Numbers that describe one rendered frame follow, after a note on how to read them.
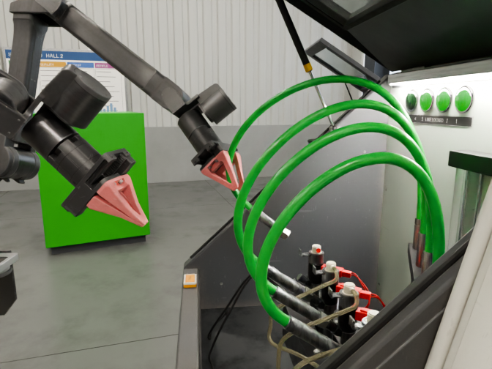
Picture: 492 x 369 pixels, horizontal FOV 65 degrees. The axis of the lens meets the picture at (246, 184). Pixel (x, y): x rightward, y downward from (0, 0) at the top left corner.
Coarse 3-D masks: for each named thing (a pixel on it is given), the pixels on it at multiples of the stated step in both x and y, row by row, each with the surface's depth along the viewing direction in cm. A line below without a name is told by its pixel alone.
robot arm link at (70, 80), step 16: (64, 80) 50; (80, 80) 50; (96, 80) 55; (48, 96) 50; (64, 96) 50; (80, 96) 50; (96, 96) 51; (0, 112) 48; (16, 112) 48; (32, 112) 50; (64, 112) 51; (80, 112) 51; (96, 112) 53; (0, 128) 49; (16, 128) 49; (80, 128) 53
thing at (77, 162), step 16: (64, 144) 52; (80, 144) 53; (48, 160) 53; (64, 160) 52; (80, 160) 52; (96, 160) 53; (112, 160) 51; (64, 176) 53; (80, 176) 52; (96, 176) 52; (64, 208) 53
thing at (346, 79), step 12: (300, 84) 73; (312, 84) 73; (360, 84) 71; (372, 84) 70; (276, 96) 75; (384, 96) 70; (264, 108) 76; (396, 108) 70; (252, 120) 77; (408, 120) 70; (240, 132) 78; (228, 180) 80; (420, 192) 72; (420, 204) 72; (420, 216) 73
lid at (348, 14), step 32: (288, 0) 98; (320, 0) 90; (352, 0) 82; (384, 0) 74; (416, 0) 65; (448, 0) 60; (480, 0) 56; (352, 32) 93; (384, 32) 84; (416, 32) 76; (448, 32) 69; (480, 32) 64; (384, 64) 102; (416, 64) 91
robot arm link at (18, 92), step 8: (0, 72) 51; (0, 80) 50; (8, 80) 51; (16, 80) 53; (0, 88) 48; (8, 88) 49; (16, 88) 51; (24, 88) 53; (0, 96) 48; (8, 96) 48; (16, 96) 50; (24, 96) 53; (8, 104) 48; (16, 104) 49; (24, 104) 52
